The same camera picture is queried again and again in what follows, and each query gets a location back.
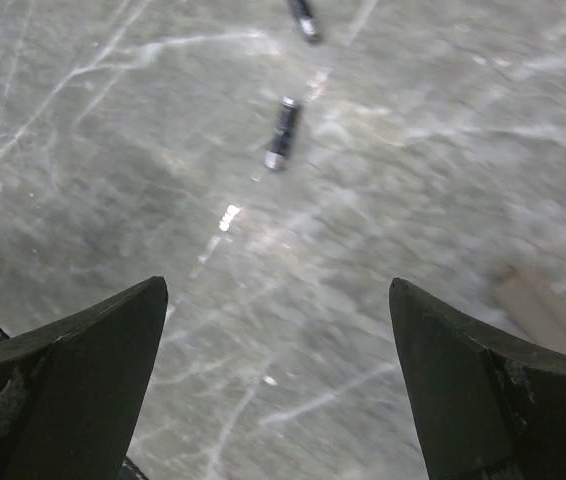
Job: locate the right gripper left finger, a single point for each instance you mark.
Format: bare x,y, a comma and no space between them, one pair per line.
71,391

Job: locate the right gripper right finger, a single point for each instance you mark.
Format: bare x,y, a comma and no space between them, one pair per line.
486,404

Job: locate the black battery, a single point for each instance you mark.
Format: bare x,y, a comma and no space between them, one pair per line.
284,130
302,13

